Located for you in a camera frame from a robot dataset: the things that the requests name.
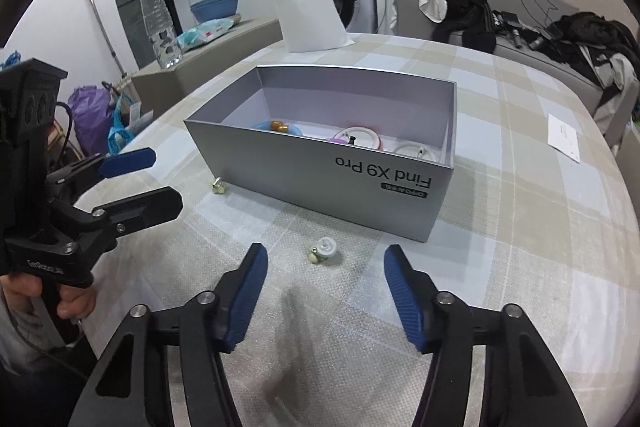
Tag mop handle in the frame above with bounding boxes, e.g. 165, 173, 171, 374
82, 0, 126, 78

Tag wet wipes pack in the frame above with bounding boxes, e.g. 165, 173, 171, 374
177, 17, 242, 52

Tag round silver pin badge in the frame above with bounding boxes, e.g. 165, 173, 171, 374
392, 141, 443, 166

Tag grey cardboard box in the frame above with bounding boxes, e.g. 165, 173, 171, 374
183, 65, 458, 244

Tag black striped trousers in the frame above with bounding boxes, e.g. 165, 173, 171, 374
432, 0, 497, 54

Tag beige upholstered chair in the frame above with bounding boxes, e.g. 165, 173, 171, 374
131, 18, 286, 108

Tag clear plastic water bottle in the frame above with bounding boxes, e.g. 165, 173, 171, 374
140, 0, 183, 68

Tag blue plastic basin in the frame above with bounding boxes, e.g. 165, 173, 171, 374
190, 0, 241, 24

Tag blue bangle with amber segment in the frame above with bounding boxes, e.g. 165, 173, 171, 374
252, 119, 304, 138

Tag person's left hand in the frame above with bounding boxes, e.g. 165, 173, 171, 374
2, 273, 97, 320

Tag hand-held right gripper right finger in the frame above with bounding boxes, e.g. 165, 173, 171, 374
383, 245, 588, 427

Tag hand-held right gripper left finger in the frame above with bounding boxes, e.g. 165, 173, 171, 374
67, 243, 268, 427

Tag black jacket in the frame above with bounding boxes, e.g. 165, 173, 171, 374
542, 12, 640, 78

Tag person's left forearm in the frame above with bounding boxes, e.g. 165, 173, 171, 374
0, 299, 91, 380

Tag purple plastic bag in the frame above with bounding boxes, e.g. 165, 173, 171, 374
67, 85, 115, 155

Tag white grey garment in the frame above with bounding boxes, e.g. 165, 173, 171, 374
590, 52, 640, 118

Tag white paper cone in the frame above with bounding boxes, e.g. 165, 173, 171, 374
274, 0, 357, 54

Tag round printed pin badge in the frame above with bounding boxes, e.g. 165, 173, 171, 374
342, 125, 383, 151

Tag checkered tablecloth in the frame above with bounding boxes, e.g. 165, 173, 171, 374
75, 32, 640, 427

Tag grey sofa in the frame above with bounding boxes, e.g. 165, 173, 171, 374
392, 0, 640, 148

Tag white paper card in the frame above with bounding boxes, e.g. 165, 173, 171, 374
547, 113, 581, 164

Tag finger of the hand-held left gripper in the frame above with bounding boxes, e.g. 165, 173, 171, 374
73, 186, 184, 241
45, 148, 157, 198

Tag blue plastic bag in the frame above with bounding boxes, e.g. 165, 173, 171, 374
107, 94, 143, 155

